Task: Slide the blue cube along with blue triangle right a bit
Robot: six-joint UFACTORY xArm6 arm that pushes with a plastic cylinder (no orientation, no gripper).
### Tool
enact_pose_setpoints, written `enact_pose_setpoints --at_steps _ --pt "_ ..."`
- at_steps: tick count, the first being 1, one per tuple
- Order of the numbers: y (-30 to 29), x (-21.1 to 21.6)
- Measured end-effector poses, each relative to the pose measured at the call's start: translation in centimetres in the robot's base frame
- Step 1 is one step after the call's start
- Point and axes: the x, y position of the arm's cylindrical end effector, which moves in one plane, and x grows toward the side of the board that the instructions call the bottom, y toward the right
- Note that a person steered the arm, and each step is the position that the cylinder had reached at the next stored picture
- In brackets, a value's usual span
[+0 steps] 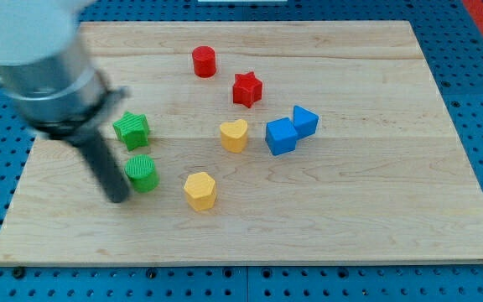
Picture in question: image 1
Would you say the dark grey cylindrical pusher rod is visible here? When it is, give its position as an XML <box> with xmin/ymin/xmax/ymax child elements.
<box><xmin>66</xmin><ymin>129</ymin><xmax>130</xmax><ymax>203</ymax></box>

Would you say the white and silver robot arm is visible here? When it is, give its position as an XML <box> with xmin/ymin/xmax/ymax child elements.
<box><xmin>0</xmin><ymin>0</ymin><xmax>130</xmax><ymax>203</ymax></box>

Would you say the blue cube block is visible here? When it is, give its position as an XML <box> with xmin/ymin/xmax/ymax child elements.
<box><xmin>265</xmin><ymin>117</ymin><xmax>298</xmax><ymax>156</ymax></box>

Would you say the blue triangle block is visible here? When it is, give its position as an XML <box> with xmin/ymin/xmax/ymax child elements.
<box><xmin>293</xmin><ymin>105</ymin><xmax>319</xmax><ymax>139</ymax></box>

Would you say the green star block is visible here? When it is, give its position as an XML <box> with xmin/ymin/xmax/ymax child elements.
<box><xmin>112</xmin><ymin>112</ymin><xmax>150</xmax><ymax>151</ymax></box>

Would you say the green cylinder block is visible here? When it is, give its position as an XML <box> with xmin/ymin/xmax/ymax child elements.
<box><xmin>124</xmin><ymin>154</ymin><xmax>159</xmax><ymax>193</ymax></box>

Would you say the yellow hexagon block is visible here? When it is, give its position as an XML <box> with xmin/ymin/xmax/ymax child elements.
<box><xmin>184</xmin><ymin>172</ymin><xmax>217</xmax><ymax>211</ymax></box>

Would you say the red cylinder block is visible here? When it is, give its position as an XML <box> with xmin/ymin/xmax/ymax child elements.
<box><xmin>192</xmin><ymin>45</ymin><xmax>216</xmax><ymax>78</ymax></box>

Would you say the yellow heart block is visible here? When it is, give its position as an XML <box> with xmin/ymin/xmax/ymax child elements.
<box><xmin>220</xmin><ymin>119</ymin><xmax>248</xmax><ymax>153</ymax></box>

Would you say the red star block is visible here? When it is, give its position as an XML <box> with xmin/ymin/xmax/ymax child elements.
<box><xmin>232</xmin><ymin>71</ymin><xmax>263</xmax><ymax>108</ymax></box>

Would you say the light wooden board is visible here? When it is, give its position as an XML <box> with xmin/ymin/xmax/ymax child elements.
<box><xmin>0</xmin><ymin>21</ymin><xmax>483</xmax><ymax>267</ymax></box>

